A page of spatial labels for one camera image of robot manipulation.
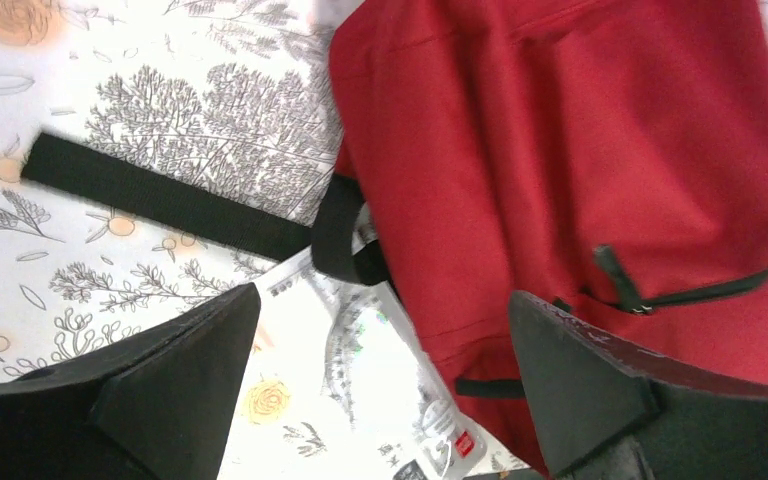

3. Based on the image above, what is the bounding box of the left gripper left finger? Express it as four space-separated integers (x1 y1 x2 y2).
0 284 261 480

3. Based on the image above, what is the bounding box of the red backpack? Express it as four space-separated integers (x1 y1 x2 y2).
22 1 768 477

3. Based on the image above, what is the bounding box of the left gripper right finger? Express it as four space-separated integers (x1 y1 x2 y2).
509 291 768 479

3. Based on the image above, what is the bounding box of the floral table mat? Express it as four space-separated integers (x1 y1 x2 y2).
0 0 768 480

